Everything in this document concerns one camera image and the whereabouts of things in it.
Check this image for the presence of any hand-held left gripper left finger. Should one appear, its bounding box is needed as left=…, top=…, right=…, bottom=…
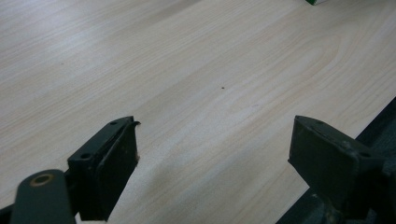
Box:
left=66, top=116, right=141, bottom=222

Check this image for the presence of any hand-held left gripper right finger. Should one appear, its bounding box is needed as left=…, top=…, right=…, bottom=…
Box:
left=288, top=115, right=387, bottom=220

